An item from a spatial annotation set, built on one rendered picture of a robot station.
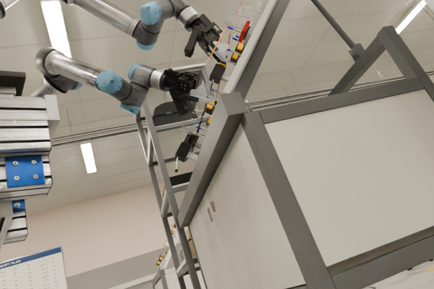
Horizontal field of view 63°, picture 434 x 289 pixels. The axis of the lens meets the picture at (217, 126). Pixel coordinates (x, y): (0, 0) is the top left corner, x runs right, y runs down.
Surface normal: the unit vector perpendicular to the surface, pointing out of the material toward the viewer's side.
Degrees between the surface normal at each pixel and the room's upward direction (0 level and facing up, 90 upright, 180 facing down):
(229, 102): 90
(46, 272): 90
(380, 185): 90
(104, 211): 90
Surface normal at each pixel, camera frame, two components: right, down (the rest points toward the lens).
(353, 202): 0.18, -0.48
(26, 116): 0.51, -0.51
